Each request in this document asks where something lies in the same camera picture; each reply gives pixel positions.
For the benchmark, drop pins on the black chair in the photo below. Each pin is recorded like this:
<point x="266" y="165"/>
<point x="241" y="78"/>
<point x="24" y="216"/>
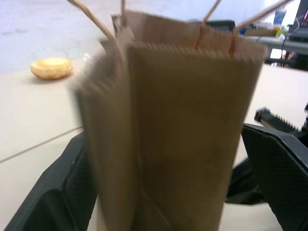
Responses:
<point x="221" y="26"/>

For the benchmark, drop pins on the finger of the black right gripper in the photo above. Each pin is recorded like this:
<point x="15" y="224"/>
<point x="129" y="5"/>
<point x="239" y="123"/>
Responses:
<point x="276" y="121"/>
<point x="243" y="185"/>

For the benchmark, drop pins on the brown paper bag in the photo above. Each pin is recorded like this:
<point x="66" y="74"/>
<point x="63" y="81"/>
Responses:
<point x="180" y="132"/>

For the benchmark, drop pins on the unwrapped round pale bread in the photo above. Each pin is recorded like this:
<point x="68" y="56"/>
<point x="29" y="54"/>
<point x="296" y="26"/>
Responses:
<point x="51" y="68"/>

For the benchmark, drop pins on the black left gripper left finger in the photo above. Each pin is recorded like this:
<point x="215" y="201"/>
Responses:
<point x="60" y="207"/>

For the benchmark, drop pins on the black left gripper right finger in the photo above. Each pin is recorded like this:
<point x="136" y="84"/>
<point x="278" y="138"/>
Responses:
<point x="284" y="173"/>

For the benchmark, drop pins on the cluttered background desk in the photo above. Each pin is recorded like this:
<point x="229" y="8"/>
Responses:
<point x="284" y="31"/>

